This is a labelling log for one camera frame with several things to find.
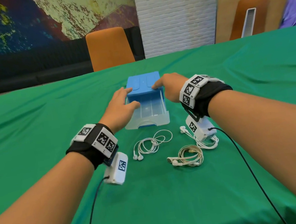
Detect person's right hand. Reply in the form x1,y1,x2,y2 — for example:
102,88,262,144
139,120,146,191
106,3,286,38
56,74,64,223
150,70,192,107

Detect person's left hand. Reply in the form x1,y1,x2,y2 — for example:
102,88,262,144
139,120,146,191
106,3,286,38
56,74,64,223
95,84,144,135

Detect blue plastic mini drawer unit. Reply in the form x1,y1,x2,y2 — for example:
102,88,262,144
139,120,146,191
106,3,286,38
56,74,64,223
118,70,171,132

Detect white earphone cables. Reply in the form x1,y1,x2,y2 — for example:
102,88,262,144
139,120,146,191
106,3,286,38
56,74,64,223
179,121,221,154

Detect white earphones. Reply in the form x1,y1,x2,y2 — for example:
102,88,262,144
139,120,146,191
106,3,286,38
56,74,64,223
130,128,176,162

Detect cream beige earphones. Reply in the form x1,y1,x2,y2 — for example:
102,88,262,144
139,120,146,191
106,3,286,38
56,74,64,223
165,143,205,171

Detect person's left forearm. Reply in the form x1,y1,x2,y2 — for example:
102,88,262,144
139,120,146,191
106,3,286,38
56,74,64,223
0,149,102,224

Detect person's right forearm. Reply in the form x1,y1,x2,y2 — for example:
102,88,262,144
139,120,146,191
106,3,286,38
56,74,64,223
205,81,296,224

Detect white right marker tag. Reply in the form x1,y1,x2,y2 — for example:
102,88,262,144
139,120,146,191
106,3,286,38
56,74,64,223
176,71,228,111

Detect white marker tag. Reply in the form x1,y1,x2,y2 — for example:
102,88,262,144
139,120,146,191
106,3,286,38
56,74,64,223
176,71,228,111
68,120,121,163

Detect white left marker tag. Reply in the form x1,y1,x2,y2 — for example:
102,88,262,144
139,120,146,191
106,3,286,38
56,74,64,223
68,120,121,163

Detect wide orange wooden panel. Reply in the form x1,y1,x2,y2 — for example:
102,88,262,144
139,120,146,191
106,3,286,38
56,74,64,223
84,25,136,73

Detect black sofa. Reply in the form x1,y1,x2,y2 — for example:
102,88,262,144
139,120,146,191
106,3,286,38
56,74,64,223
0,25,148,96

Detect green tablecloth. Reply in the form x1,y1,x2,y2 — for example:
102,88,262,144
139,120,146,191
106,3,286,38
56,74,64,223
0,25,296,224

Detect black right wrist strap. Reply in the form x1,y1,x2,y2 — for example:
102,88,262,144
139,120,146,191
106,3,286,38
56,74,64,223
178,78,237,121

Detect black wrist strap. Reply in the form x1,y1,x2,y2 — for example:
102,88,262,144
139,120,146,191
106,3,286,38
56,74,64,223
178,78,237,121
62,121,122,173

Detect black left wrist strap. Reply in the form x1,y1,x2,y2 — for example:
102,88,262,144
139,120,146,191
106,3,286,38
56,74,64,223
62,121,122,173

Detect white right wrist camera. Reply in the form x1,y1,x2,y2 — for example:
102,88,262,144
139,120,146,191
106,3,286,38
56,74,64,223
184,111,219,144

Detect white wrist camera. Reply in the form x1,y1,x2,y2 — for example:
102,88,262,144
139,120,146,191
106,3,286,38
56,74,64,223
100,150,132,188
184,111,219,144

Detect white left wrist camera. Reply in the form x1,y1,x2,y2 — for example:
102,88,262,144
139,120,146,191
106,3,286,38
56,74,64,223
100,150,132,188

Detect black left camera cable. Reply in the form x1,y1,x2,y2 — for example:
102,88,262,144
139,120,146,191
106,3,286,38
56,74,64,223
77,175,116,224

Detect black camera cable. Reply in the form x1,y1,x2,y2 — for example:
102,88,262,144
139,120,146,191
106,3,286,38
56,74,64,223
208,119,288,224
77,175,116,224

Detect white metal frame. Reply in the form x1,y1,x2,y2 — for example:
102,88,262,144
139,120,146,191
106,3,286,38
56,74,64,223
237,7,260,39

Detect black right camera cable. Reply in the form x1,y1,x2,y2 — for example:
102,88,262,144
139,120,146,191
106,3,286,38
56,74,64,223
208,119,288,224

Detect colourful abstract wall painting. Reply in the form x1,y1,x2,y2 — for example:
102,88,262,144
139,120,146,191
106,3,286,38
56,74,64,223
0,0,142,59

